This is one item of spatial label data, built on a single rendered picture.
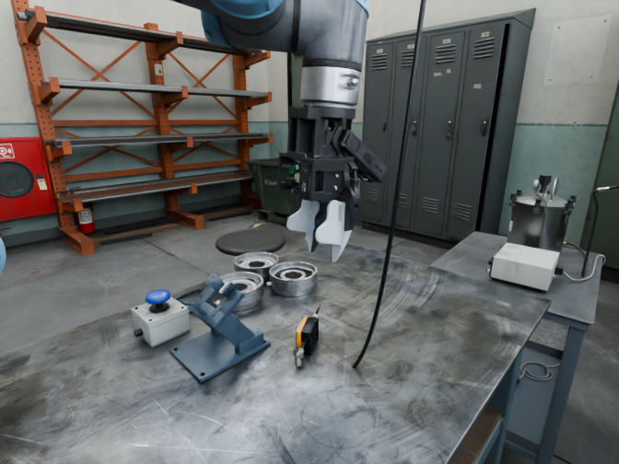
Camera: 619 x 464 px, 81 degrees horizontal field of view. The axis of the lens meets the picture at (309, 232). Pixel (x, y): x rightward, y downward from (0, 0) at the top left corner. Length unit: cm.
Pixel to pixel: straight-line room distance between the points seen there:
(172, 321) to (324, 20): 50
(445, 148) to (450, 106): 35
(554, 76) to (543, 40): 31
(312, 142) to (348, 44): 12
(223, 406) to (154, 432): 8
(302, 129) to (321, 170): 6
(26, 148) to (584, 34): 467
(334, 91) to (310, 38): 7
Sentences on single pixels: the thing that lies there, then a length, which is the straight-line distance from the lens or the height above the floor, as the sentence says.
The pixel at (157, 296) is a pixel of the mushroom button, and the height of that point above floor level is 87.
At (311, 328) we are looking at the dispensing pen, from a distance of 59.
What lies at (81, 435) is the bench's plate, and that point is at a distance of 56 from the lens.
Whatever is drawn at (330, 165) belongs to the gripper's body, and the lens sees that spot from 46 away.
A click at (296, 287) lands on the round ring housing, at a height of 82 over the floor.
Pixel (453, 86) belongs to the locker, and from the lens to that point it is 341.
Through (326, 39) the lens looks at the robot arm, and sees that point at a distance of 47.
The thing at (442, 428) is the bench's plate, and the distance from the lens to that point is 52.
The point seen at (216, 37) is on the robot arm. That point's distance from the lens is 48.
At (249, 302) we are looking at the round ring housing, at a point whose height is 82.
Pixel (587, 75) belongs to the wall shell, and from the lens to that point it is 368.
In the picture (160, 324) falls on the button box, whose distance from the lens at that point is 66.
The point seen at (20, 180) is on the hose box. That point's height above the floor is 63.
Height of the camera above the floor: 116
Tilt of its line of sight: 17 degrees down
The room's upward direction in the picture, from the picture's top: straight up
